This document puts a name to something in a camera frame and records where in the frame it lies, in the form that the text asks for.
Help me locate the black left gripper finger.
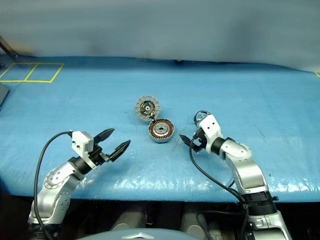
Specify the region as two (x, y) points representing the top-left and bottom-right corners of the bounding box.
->
(108, 139), (132, 162)
(93, 127), (116, 146)

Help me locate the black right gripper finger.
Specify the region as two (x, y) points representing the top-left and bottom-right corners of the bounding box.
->
(179, 134), (195, 148)

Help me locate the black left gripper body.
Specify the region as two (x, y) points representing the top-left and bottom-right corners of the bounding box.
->
(87, 143), (113, 166)

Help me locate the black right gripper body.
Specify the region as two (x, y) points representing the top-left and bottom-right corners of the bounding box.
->
(191, 129), (209, 154)

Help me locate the silver motor housing with windings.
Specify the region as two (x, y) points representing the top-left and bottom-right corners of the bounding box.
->
(148, 118), (176, 144)

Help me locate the silver spoked motor rotor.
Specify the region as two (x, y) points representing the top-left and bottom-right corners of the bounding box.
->
(194, 109), (213, 127)

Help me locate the white round disc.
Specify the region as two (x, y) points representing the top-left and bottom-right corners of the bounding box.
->
(135, 95), (161, 122)

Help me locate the dark grey rounded shape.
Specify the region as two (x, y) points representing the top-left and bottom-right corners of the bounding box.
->
(111, 209), (149, 232)
(180, 211), (210, 237)

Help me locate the yellow tape double rectangle marking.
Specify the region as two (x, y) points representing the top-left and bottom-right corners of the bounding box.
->
(0, 62), (65, 84)

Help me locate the grey robot torso with emblem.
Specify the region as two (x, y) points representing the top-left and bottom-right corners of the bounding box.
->
(82, 226), (201, 240)

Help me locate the pale grey backdrop sheet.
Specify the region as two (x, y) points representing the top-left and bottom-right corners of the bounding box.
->
(0, 0), (320, 73)

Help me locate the dark metal stand bar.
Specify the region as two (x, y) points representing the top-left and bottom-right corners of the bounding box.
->
(0, 34), (19, 60)

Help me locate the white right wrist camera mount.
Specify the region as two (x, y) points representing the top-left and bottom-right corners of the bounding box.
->
(198, 114), (225, 153)

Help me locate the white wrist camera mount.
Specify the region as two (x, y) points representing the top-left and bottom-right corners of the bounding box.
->
(71, 130), (100, 171)
(198, 114), (225, 153)

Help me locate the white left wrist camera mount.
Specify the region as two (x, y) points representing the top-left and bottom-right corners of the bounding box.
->
(71, 130), (100, 171)

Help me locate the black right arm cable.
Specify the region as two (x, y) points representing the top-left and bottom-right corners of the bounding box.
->
(188, 136), (251, 240)

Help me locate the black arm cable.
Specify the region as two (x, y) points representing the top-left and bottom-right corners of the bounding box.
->
(33, 130), (75, 240)
(188, 136), (251, 240)

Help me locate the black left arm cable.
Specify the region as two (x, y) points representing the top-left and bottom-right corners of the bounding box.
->
(33, 130), (75, 240)

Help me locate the grey metal base plate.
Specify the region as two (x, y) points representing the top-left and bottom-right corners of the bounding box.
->
(0, 83), (10, 111)

